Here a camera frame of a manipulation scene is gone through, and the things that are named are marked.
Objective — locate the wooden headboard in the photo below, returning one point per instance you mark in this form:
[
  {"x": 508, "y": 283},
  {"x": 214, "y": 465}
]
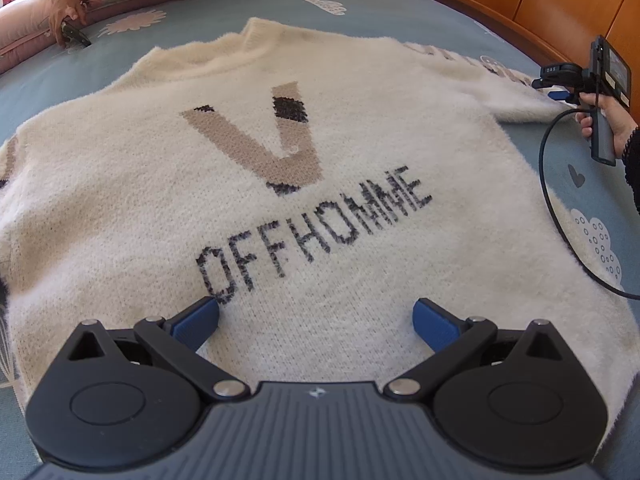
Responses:
[{"x": 550, "y": 5}]

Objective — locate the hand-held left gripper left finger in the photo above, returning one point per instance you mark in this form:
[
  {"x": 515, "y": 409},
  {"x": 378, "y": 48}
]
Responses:
[{"x": 195, "y": 322}]

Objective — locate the person's right hand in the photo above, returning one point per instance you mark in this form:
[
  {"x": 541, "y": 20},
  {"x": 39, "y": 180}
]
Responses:
[{"x": 620, "y": 130}]

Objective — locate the pink floral quilt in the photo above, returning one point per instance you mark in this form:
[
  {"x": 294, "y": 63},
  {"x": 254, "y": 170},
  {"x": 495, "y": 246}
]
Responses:
[{"x": 30, "y": 20}]

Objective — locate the black smartphone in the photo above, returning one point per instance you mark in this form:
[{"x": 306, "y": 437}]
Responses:
[{"x": 77, "y": 35}]

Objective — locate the cream knitted sweater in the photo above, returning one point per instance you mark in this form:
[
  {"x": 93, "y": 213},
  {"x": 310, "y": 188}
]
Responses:
[{"x": 350, "y": 210}]

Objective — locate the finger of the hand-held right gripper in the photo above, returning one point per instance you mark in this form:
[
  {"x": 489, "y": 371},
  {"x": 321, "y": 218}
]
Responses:
[
  {"x": 557, "y": 76},
  {"x": 562, "y": 96}
]

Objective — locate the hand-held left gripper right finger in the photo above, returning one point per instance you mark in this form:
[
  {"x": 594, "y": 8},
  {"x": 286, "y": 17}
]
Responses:
[{"x": 435, "y": 322}]

